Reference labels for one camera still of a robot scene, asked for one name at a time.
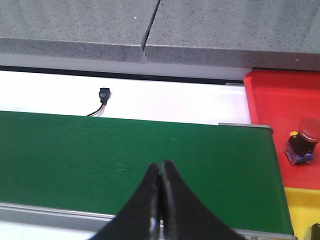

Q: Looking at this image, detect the red mushroom push button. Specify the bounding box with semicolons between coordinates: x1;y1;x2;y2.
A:
284;118;320;166

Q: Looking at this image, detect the green conveyor belt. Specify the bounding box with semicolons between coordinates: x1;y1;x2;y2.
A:
0;111;294;235

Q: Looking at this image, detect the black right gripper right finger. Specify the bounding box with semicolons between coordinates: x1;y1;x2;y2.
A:
160;160;244;240

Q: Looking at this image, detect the grey stone slab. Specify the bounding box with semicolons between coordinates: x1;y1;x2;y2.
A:
145;0;320;71
0;0;159;63

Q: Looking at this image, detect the black sensor with cable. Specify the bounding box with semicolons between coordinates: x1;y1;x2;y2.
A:
86;87;111;117

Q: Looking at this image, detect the grey stone slab left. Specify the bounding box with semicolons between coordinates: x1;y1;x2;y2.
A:
0;0;159;63

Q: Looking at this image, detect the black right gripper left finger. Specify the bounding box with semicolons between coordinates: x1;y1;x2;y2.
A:
92;163;160;240

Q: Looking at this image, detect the grey stone slab right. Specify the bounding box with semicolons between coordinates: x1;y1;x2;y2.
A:
145;0;320;71

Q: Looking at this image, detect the red plastic tray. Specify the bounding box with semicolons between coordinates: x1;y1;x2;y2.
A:
244;70;320;190

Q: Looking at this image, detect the aluminium conveyor side rail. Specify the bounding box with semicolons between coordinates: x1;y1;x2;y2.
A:
0;201;298;240

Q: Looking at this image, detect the yellow plastic tray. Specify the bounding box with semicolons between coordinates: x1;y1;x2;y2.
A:
284;187;320;240

